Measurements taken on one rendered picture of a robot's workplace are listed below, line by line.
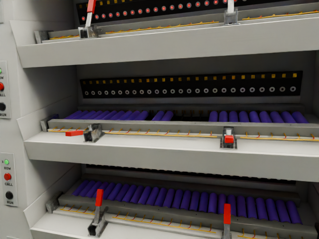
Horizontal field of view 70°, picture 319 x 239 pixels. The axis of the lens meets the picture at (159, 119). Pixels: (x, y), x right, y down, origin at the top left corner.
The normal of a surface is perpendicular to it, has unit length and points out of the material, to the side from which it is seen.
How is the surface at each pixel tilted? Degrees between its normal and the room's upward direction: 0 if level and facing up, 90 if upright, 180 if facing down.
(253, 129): 105
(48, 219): 15
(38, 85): 90
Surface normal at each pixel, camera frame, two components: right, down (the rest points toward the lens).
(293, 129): -0.26, 0.36
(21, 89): 0.96, 0.01
